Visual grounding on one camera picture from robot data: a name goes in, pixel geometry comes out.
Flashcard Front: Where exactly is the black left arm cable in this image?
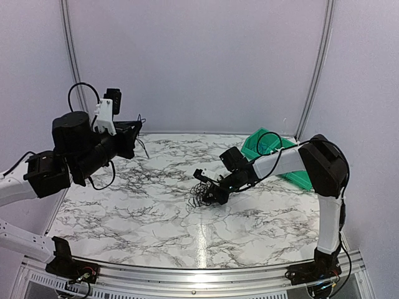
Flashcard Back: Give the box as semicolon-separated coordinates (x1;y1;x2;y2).
0;82;117;191

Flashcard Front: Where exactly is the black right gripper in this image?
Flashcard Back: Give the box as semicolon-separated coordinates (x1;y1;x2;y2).
203;171;243;205

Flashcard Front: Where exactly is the aluminium left corner post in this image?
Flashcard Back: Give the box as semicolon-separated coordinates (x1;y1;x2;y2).
59;0;93;128

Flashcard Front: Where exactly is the green plastic bin right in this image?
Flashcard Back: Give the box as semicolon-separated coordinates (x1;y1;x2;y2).
279;171;312;191

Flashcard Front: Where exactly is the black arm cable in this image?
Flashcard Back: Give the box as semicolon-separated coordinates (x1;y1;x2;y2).
246;131;353;293
0;82;117;191

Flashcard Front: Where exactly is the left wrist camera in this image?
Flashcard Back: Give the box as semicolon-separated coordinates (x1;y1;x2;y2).
92;88;122;136

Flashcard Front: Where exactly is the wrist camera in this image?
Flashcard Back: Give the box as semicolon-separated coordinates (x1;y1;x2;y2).
193;169;223;184
92;88;122;136

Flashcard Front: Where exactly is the green plastic bin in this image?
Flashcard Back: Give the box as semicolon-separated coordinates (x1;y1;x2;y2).
279;171;312;191
241;128;296;160

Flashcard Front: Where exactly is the aluminium right corner post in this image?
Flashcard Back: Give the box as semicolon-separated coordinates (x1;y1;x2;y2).
294;0;336;140

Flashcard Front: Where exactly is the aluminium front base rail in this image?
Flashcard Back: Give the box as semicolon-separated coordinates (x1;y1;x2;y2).
10;251;375;298

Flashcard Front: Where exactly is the green plastic bin left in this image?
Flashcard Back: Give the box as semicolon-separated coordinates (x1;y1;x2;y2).
241;128;296;160

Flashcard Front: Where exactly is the aluminium corner post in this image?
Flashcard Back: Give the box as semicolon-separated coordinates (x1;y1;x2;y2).
59;0;93;128
294;0;336;140

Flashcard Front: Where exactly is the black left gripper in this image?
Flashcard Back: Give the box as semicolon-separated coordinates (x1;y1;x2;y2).
72;120;142;181

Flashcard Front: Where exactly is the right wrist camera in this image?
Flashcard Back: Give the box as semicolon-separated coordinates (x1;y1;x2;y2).
193;169;223;184

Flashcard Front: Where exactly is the thin black cable gripper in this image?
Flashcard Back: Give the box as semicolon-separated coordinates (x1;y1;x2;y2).
135;113;151;158

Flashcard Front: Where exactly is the black tangled cable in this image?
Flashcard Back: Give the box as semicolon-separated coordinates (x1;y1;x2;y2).
186;183;213;209

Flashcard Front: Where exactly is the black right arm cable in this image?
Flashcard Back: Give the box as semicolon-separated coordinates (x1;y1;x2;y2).
246;131;353;293

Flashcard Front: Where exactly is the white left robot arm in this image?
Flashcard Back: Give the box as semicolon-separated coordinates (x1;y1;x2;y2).
1;111;143;279

